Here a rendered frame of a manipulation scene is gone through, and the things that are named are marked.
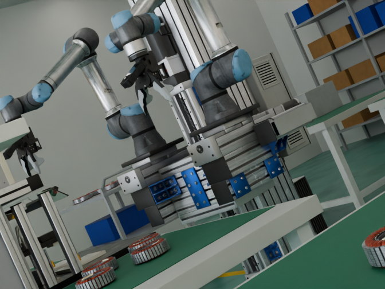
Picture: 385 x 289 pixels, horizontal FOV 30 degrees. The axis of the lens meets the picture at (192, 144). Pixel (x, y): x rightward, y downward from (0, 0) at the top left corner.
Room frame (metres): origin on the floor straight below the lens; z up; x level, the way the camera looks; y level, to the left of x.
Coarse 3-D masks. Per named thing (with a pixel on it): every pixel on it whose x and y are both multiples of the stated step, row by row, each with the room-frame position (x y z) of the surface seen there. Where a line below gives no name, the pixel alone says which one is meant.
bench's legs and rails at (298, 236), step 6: (306, 222) 1.90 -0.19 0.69; (300, 228) 1.89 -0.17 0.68; (306, 228) 1.90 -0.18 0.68; (288, 234) 1.91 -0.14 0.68; (294, 234) 1.89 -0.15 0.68; (300, 234) 1.88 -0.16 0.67; (306, 234) 1.89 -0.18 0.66; (312, 234) 1.90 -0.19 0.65; (288, 240) 1.91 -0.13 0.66; (294, 240) 1.90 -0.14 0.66; (300, 240) 1.88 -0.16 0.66; (306, 240) 1.89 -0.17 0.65; (294, 246) 1.90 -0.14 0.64
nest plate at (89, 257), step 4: (96, 252) 2.56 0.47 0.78; (100, 252) 2.51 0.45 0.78; (104, 252) 2.52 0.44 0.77; (84, 256) 2.61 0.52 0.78; (88, 256) 2.55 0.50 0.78; (92, 256) 2.49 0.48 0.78; (96, 256) 2.50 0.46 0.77; (80, 260) 2.53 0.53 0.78; (84, 260) 2.47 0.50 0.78; (88, 260) 2.48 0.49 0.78; (68, 264) 2.58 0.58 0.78; (60, 268) 2.57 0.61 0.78; (64, 268) 2.50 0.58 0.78; (68, 268) 2.45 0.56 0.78; (56, 272) 2.54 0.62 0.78; (60, 272) 2.51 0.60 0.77; (64, 272) 2.48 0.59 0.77
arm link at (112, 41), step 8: (144, 0) 2.75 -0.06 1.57; (152, 0) 2.77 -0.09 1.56; (160, 0) 2.83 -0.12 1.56; (136, 8) 2.71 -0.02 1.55; (144, 8) 2.72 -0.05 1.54; (152, 8) 2.77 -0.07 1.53; (112, 32) 2.61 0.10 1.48; (112, 40) 2.60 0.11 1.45; (112, 48) 2.61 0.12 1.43; (120, 48) 2.61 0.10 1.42
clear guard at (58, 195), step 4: (48, 188) 2.75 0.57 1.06; (52, 188) 2.76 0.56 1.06; (40, 192) 2.73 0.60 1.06; (52, 192) 2.79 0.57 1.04; (56, 192) 2.78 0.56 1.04; (60, 192) 2.77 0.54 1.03; (32, 196) 2.70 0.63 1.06; (36, 196) 2.89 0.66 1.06; (52, 196) 2.83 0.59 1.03; (56, 196) 2.82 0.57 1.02; (60, 196) 2.81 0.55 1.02; (64, 196) 2.80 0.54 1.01; (20, 200) 2.68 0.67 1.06; (24, 200) 2.78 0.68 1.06; (32, 200) 2.95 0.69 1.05; (56, 200) 2.87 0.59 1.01; (12, 204) 2.66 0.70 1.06; (4, 208) 2.64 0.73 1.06
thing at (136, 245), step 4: (148, 236) 2.30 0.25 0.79; (152, 236) 2.23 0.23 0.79; (156, 236) 2.23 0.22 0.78; (160, 236) 2.26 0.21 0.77; (140, 240) 2.30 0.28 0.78; (144, 240) 2.29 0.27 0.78; (148, 240) 2.21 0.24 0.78; (152, 240) 2.22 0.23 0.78; (132, 244) 2.27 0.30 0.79; (136, 244) 2.22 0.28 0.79; (140, 244) 2.21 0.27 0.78; (144, 244) 2.21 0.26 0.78; (128, 248) 2.24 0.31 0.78; (132, 248) 2.22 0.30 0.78; (136, 248) 2.21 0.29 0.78
